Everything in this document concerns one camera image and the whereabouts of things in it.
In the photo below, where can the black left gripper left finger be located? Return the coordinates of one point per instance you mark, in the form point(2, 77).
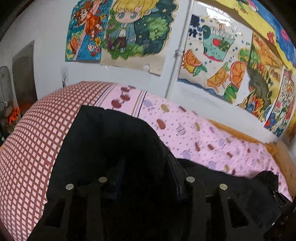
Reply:
point(76, 213)

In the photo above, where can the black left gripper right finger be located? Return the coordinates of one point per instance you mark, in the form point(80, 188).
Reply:
point(229, 210)

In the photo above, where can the black large jacket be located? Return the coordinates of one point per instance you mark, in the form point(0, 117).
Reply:
point(140, 201)

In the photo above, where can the red white checkered quilt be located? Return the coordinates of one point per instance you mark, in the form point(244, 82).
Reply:
point(30, 151)

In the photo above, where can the pink apple print bedsheet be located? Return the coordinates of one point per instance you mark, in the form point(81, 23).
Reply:
point(191, 136)

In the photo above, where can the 2024 dragon drawing poster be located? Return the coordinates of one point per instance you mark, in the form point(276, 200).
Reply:
point(282, 110)

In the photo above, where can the standing electric fan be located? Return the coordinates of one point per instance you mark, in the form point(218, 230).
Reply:
point(6, 92)

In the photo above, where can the autumn field drawing poster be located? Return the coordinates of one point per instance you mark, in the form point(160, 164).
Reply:
point(261, 81)

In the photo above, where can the fruit juice drawing poster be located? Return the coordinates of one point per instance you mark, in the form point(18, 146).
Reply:
point(216, 52)

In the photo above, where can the orange girl drawing poster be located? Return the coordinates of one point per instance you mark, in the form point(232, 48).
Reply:
point(86, 31)

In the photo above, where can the blond boy drawing poster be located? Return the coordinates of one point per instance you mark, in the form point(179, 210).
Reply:
point(137, 34)

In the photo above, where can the underwater jellyfish drawing poster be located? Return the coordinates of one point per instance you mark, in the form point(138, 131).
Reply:
point(266, 24)

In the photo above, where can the hanging keychain on wall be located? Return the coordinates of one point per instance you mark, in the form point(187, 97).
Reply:
point(64, 74)

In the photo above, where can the white wall pipe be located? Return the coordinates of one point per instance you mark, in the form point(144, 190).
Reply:
point(180, 51)

